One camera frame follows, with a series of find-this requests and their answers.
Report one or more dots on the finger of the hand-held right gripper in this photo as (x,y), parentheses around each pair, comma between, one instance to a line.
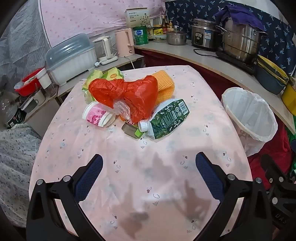
(274,171)
(283,193)

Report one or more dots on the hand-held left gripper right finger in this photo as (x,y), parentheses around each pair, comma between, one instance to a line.
(209,176)

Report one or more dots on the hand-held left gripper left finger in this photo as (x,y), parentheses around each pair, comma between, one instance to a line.
(89,176)

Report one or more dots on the pink paper cup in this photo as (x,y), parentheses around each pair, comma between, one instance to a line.
(94,114)

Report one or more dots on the small green drink box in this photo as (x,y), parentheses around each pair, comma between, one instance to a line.
(131,131)

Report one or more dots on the white lined trash bin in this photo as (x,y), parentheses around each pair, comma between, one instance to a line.
(249,111)

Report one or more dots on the dark green capped carton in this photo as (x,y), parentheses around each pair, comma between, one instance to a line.
(168,118)

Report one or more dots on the clear plastic bag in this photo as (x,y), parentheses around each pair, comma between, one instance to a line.
(121,109)

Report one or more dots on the red plastic bag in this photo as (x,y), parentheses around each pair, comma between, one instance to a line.
(138,92)

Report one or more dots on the light green snack package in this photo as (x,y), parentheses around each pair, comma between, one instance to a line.
(113,73)
(90,78)

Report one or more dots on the yellow foam net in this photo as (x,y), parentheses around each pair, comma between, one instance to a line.
(164,81)

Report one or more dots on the green plastic sheet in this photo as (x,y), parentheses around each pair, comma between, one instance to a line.
(293,153)

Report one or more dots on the pink printed tablecloth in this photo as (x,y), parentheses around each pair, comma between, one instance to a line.
(138,173)

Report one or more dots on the white floral cloth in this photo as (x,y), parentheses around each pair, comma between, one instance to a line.
(16,166)

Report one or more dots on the yellow electric pot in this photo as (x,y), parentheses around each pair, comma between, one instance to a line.
(290,95)

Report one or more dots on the blue basin with yellow rim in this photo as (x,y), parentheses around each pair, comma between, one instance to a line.
(270,61)
(282,78)
(268,82)

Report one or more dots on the white mug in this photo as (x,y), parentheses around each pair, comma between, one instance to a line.
(39,97)

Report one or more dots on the clear glass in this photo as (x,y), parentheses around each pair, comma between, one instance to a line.
(50,90)

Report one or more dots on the white cup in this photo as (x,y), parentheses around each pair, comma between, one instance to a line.
(44,77)

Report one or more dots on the black induction cooktop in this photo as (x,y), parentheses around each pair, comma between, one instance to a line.
(245,64)

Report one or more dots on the red bowl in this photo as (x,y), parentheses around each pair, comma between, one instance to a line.
(26,84)

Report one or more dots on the white power plug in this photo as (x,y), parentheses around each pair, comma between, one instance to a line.
(97,64)

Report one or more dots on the white dish container clear lid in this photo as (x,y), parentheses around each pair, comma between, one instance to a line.
(69,62)

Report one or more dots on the beige low cabinet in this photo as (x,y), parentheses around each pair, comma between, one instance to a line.
(129,60)

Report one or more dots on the white glass electric kettle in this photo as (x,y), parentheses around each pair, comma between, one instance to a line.
(104,49)

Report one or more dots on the large steel steamer pot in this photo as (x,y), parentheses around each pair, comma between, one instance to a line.
(240,41)

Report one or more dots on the navy floral cloth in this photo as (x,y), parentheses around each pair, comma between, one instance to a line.
(272,34)

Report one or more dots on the pink electric kettle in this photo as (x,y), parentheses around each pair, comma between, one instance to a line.
(124,42)

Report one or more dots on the steel rice cooker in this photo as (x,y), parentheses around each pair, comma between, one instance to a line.
(203,34)

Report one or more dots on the grey patterned cloth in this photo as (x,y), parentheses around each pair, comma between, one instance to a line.
(20,51)

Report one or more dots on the clear food container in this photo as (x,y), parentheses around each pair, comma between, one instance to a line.
(160,38)

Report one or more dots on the green tin can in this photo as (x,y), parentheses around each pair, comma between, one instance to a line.
(140,35)

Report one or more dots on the tea jar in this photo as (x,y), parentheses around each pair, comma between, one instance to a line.
(150,34)

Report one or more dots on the yellow oil bottle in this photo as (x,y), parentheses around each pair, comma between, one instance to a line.
(170,26)

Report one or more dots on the yellow label jar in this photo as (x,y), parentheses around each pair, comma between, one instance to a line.
(157,30)

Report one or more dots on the dark sauce bottle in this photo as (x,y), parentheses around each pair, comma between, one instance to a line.
(164,25)

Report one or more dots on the purple cloth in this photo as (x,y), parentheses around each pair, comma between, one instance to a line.
(240,16)

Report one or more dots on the pink dotted hanging sheet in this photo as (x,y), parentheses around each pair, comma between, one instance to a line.
(92,16)

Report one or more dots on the white cardboard box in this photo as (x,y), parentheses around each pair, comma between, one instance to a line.
(137,17)

